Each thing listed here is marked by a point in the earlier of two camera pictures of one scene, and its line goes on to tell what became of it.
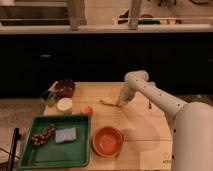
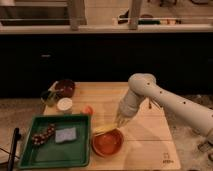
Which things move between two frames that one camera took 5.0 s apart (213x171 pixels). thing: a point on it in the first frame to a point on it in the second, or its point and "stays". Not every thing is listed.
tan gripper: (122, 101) to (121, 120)
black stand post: (16, 138) stays
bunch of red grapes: (40, 138) stays
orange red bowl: (107, 141) stays
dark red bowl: (66, 88) stays
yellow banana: (111, 101) to (103, 128)
